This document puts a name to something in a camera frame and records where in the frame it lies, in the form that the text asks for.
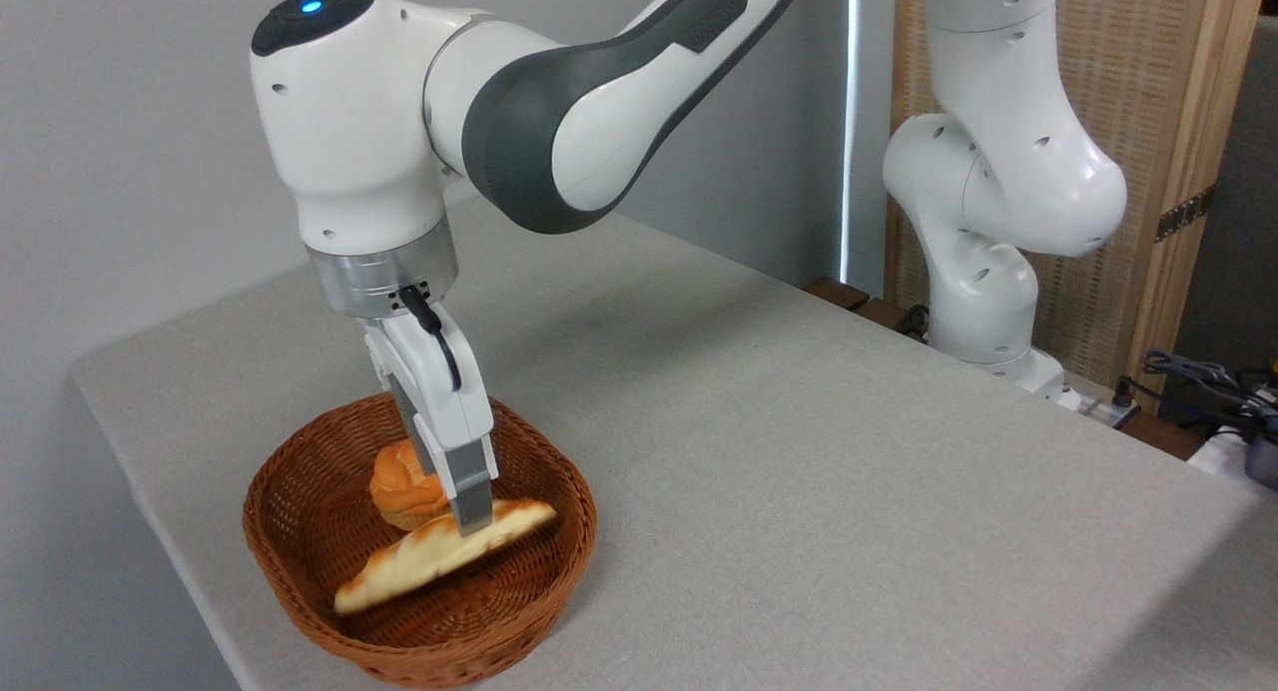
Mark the tangle of dark cables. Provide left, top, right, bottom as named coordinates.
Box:
left=1111, top=348, right=1278, bottom=442

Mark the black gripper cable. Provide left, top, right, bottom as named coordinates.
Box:
left=397, top=284, right=464, bottom=393

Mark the white box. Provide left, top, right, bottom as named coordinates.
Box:
left=1185, top=425, right=1278, bottom=504

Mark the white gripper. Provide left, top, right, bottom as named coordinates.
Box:
left=361, top=302, right=500, bottom=538

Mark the round orange bread roll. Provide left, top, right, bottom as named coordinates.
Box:
left=369, top=439, right=452, bottom=531

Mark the brown woven wicker basket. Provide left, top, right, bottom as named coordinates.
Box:
left=243, top=391, right=598, bottom=689

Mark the long braided bread loaf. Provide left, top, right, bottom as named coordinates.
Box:
left=333, top=498, right=558, bottom=615

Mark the dark metal screen hinge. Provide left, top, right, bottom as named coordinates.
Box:
left=1155, top=185, right=1217, bottom=244

